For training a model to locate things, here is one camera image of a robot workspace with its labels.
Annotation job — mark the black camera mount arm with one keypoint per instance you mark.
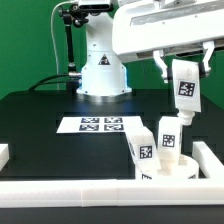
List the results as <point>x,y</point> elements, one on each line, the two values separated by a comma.
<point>72,17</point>

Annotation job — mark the white U-shaped fence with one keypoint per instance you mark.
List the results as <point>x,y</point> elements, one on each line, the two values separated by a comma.
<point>91,193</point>

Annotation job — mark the white marker sheet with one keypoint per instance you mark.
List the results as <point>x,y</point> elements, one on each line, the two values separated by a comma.
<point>98,124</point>

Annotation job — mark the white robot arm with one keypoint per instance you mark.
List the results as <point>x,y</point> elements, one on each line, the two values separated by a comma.
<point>102,75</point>

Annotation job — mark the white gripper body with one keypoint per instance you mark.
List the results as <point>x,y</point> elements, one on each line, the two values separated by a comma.
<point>174,26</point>

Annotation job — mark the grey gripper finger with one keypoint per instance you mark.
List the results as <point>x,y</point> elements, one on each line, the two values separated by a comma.
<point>208,49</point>
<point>158,56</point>

